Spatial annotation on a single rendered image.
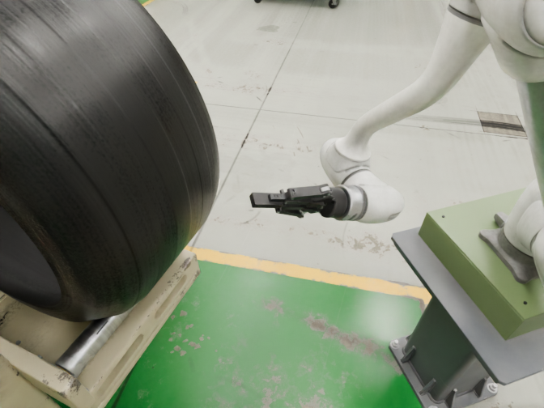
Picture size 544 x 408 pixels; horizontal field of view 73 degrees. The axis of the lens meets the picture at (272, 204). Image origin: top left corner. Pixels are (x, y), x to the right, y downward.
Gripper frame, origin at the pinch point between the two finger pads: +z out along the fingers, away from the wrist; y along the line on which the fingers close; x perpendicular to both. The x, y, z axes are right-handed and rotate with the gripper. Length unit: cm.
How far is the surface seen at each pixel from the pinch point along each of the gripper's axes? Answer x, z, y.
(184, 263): -5.9, 12.9, 19.8
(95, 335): -19.7, 32.5, 16.4
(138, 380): -21, 7, 112
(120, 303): -19.3, 31.0, -1.5
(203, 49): 309, -106, 195
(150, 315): -16.6, 21.6, 19.9
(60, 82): -3.1, 39.6, -27.3
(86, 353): -22.4, 34.0, 16.6
